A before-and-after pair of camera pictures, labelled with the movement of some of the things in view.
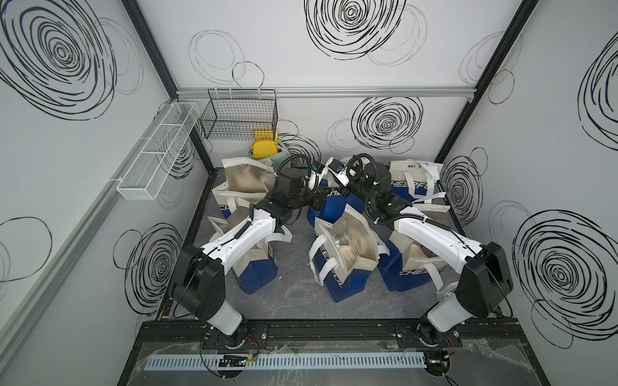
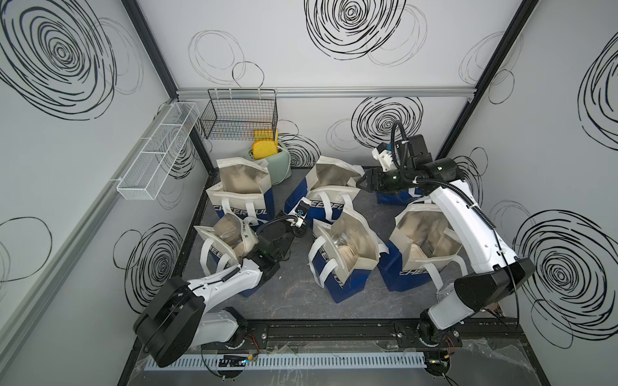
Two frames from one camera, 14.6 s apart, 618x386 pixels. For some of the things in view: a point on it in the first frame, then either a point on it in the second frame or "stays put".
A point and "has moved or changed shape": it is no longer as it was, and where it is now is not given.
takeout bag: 344,252 stays put
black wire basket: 235,114 stays put
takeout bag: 409,266 stays put
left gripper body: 314,200 → 299,231
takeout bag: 333,207 has moved or changed shape
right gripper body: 356,187 → 390,180
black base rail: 327,333 stays put
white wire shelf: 148,170 stays put
